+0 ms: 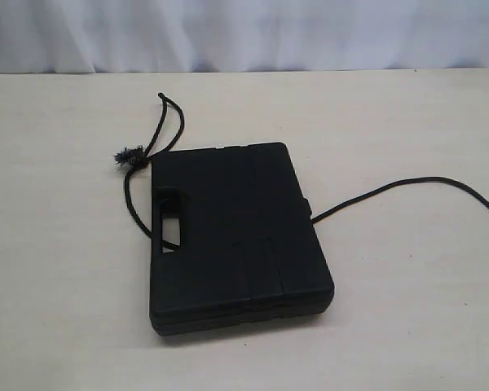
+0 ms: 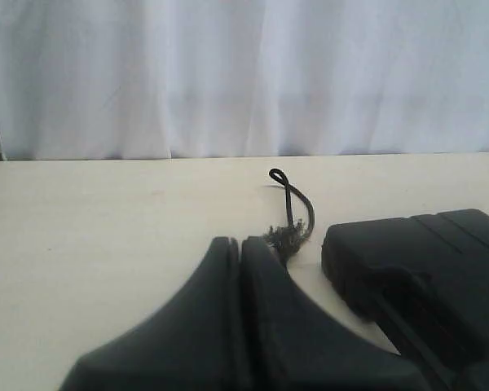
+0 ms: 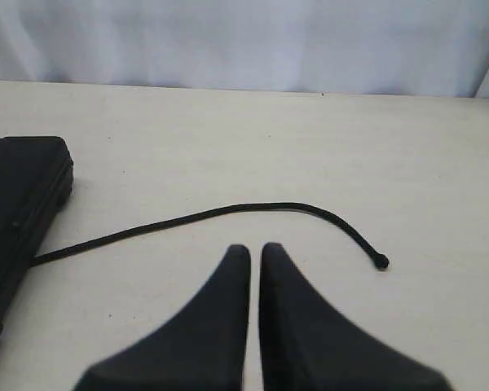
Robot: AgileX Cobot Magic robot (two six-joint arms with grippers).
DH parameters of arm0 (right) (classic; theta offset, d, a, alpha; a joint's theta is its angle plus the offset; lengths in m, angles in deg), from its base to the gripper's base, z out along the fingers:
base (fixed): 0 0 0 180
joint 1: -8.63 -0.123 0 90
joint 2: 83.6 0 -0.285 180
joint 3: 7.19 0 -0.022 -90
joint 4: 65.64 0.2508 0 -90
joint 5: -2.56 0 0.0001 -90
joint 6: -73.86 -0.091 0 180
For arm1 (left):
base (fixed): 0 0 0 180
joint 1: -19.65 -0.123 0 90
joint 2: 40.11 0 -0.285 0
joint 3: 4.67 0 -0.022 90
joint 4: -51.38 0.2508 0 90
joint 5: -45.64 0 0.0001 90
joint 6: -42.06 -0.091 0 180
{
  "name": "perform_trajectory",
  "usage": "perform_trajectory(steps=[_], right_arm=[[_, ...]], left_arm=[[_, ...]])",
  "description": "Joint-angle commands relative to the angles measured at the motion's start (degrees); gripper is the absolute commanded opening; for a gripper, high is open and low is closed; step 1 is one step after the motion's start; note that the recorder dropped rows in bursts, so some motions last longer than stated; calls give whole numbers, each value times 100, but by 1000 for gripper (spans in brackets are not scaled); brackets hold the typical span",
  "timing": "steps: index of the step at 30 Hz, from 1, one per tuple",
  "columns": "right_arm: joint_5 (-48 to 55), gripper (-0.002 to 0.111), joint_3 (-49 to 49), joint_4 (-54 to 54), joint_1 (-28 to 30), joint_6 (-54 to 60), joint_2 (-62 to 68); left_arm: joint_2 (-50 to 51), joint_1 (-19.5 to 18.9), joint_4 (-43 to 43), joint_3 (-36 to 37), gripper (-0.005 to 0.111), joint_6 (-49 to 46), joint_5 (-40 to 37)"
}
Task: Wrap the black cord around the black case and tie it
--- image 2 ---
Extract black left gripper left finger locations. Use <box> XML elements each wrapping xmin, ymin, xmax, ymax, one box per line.
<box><xmin>60</xmin><ymin>237</ymin><xmax>245</xmax><ymax>390</ymax></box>

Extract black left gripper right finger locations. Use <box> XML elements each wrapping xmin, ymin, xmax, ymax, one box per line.
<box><xmin>240</xmin><ymin>237</ymin><xmax>428</xmax><ymax>390</ymax></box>

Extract black cord with frayed end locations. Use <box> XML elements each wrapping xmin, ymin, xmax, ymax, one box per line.
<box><xmin>262</xmin><ymin>168</ymin><xmax>315</xmax><ymax>266</ymax></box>

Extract black plastic carrying case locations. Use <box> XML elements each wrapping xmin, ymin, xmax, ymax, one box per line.
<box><xmin>321</xmin><ymin>209</ymin><xmax>489</xmax><ymax>390</ymax></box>

